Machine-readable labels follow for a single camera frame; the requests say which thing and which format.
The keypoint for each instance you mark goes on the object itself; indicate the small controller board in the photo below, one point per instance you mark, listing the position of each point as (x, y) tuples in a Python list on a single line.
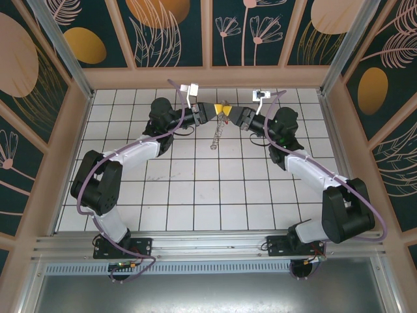
[(122, 265), (314, 259)]

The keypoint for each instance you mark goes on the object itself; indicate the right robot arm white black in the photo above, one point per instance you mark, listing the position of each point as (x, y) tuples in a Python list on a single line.
[(309, 169)]

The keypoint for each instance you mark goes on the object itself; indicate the aluminium frame post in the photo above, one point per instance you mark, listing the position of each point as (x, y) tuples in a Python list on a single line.
[(65, 49), (345, 42)]

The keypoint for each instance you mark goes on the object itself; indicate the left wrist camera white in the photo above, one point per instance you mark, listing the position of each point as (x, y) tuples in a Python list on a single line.
[(193, 88)]

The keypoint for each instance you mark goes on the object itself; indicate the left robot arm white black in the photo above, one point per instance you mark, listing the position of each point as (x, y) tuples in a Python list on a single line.
[(133, 153)]

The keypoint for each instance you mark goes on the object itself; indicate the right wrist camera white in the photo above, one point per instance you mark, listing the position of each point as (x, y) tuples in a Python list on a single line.
[(262, 95)]

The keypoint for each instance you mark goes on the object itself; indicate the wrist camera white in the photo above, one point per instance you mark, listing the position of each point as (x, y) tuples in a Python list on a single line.
[(262, 95), (193, 88)]

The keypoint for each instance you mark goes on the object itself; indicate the aluminium mounting rail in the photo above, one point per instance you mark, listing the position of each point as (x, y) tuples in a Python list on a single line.
[(208, 244)]

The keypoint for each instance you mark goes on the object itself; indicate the grey metal sheet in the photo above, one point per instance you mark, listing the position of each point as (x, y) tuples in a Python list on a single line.
[(208, 293)]

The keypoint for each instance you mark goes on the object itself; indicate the aluminium side rail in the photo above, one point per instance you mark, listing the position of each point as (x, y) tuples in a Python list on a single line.
[(329, 124)]

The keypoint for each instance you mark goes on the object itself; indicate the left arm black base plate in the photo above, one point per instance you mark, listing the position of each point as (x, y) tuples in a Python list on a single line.
[(143, 247)]

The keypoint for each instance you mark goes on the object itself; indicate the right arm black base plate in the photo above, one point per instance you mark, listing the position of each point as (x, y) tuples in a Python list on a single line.
[(277, 249)]

